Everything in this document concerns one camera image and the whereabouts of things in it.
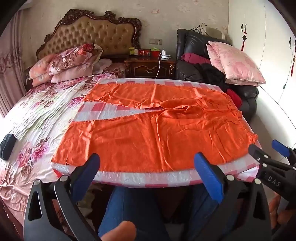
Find red knot ornament dark diamond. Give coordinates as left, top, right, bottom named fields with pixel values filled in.
left=241, top=23, right=247, bottom=52

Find black leather armchair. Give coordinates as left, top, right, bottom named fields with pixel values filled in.
left=175, top=29, right=259, bottom=122

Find pink curtain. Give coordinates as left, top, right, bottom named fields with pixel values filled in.
left=0, top=9, right=27, bottom=116

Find maroon rolled cloth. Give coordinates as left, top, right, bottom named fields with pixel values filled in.
left=181, top=53, right=211, bottom=65

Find black clothes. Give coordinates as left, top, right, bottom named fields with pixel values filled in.
left=195, top=62, right=228, bottom=91

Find white charging cable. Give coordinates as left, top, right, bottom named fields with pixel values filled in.
left=155, top=56, right=162, bottom=79

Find tufted carved wooden headboard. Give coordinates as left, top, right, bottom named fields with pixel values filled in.
left=36, top=9, right=142, bottom=61

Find person's right leg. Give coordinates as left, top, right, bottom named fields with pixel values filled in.
left=187, top=185, right=232, bottom=241

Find black cable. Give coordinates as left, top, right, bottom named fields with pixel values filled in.
left=191, top=23, right=208, bottom=34

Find orange pants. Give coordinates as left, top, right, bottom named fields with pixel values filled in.
left=51, top=83, right=258, bottom=173

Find dark blue pouch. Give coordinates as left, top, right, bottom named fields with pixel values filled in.
left=0, top=134, right=16, bottom=161

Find pink checkered tablecloth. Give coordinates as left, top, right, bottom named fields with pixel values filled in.
left=51, top=77, right=263, bottom=187

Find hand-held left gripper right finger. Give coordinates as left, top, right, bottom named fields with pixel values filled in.
left=194, top=152, right=271, bottom=241

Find person's right hand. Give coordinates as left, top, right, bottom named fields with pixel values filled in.
left=269, top=197, right=296, bottom=230

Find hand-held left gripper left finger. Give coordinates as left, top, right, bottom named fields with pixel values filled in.
left=23, top=152, right=102, bottom=241

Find red cloth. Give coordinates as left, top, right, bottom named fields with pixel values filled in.
left=225, top=89, right=242, bottom=108

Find dark pink floral pillow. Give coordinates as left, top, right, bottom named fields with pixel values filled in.
left=92, top=58, right=127, bottom=78

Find carved wooden nightstand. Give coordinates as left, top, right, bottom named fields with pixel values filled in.
left=124, top=56, right=177, bottom=79

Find white appliance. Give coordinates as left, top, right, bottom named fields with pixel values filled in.
left=201, top=24, right=226, bottom=40

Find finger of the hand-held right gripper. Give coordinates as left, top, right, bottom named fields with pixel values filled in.
left=272, top=139, right=296, bottom=165
left=248, top=143, right=296, bottom=194

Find red tassel ornament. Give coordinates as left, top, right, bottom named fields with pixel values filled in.
left=291, top=39, right=296, bottom=77

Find floral bedspread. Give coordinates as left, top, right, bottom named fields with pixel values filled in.
left=0, top=73, right=126, bottom=223

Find white wardrobe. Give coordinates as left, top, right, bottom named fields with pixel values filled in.
left=228, top=0, right=296, bottom=151

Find person's left hand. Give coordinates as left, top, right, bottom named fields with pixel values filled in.
left=99, top=221, right=137, bottom=241

